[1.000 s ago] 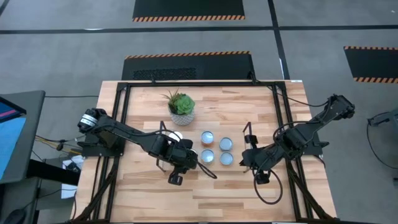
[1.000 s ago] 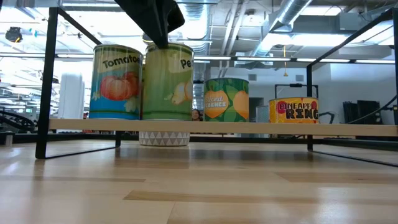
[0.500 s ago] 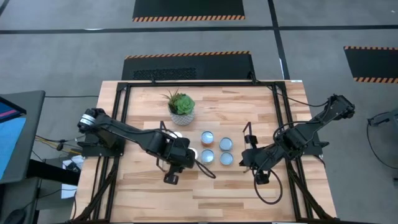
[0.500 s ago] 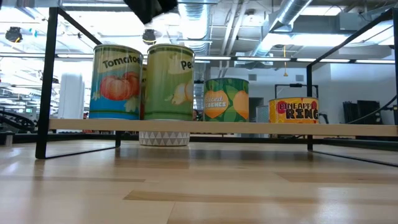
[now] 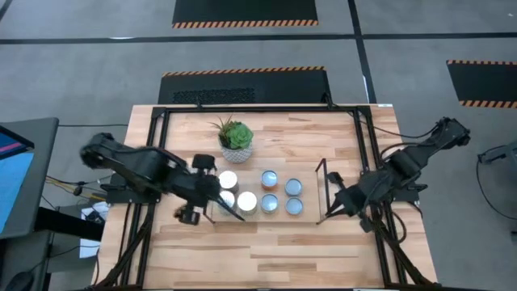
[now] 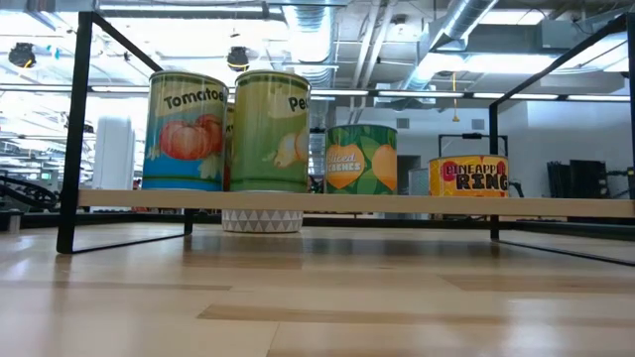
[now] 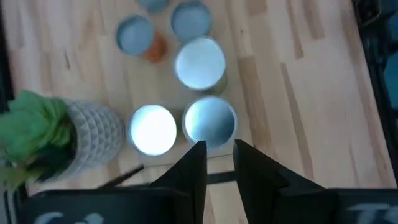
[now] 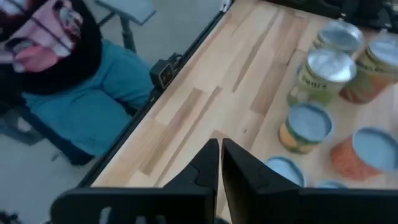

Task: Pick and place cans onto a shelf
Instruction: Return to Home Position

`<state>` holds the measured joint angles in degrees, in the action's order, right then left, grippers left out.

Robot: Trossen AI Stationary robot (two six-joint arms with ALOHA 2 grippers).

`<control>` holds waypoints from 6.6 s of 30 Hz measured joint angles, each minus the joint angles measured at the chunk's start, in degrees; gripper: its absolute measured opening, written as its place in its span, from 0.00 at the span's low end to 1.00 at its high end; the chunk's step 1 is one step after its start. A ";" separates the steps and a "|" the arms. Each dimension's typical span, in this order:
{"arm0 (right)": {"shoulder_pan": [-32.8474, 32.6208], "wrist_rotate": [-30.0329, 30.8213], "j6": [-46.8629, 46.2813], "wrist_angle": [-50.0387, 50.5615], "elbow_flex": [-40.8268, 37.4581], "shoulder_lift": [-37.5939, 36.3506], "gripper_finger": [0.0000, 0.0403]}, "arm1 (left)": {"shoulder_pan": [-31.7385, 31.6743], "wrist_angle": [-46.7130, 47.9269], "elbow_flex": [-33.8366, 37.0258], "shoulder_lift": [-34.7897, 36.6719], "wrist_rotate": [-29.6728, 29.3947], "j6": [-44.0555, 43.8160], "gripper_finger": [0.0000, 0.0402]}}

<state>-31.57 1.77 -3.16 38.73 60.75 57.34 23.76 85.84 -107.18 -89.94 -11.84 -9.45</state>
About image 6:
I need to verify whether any dark green sliced peaches can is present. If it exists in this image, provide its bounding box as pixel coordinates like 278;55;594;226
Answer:
324;123;399;195

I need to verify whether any light green pears can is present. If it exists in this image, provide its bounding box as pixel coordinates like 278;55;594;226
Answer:
228;68;313;193

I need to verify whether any orange green beans can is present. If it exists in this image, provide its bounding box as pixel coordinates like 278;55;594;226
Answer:
221;102;237;192

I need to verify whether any blue tomatoes can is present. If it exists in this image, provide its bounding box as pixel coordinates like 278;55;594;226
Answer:
142;69;230;192

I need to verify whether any yellow pineapple rings can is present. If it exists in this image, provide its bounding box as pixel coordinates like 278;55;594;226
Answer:
429;154;510;198

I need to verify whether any grey triangle pattern planter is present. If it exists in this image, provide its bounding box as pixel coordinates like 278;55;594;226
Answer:
221;208;305;234

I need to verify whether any black ceiling lamp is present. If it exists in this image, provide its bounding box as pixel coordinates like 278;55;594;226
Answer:
8;42;37;69
226;46;251;73

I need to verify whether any black background rack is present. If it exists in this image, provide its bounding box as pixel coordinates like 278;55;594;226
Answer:
438;132;510;159

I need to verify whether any white cylindrical column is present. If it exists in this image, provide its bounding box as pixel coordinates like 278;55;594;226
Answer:
92;116;137;191

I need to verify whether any black background equipment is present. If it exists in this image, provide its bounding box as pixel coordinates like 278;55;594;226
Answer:
547;159;635;199

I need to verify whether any black frame wooden shelf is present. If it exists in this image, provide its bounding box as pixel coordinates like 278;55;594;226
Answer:
56;10;635;268

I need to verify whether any silver ribbed ceiling duct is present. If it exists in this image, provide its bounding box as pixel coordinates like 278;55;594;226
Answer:
282;4;339;90

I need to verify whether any yellow hanging cord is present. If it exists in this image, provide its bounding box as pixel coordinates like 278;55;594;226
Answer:
449;71;460;124

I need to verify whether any smooth silver ceiling duct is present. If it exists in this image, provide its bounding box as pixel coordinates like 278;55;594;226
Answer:
402;0;500;90

